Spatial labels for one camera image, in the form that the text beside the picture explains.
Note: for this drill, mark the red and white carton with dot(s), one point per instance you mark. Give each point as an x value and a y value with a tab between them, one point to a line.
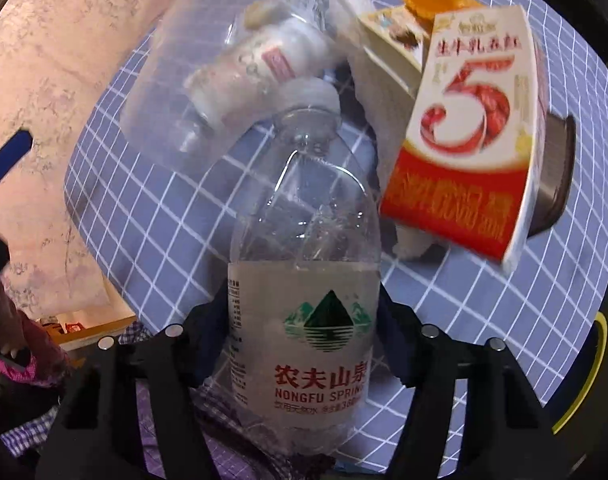
459	160

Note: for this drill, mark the small white plastic bottle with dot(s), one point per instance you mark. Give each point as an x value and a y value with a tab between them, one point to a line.
254	70

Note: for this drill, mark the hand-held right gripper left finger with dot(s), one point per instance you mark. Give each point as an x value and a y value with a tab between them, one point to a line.
148	385

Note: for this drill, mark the white paper tissue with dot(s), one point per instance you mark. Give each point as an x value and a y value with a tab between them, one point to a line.
379	105

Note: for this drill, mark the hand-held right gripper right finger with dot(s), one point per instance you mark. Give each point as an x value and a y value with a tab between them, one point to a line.
464	385

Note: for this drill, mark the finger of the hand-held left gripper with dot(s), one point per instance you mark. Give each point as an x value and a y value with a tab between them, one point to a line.
6	160

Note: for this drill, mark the blue checked tablecloth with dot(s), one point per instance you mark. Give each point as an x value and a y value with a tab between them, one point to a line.
158	220

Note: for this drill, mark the clear plastic bin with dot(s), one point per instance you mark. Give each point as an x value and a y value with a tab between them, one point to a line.
153	85

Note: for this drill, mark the clear plastic water bottle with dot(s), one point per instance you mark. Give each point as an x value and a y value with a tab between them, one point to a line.
304	260

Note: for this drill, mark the cream drink carton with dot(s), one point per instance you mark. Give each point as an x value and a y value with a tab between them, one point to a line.
384	45

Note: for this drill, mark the metal bowl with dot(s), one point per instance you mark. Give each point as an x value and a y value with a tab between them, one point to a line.
554	170

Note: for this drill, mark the purple checked apron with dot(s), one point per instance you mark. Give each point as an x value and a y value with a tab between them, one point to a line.
28	435

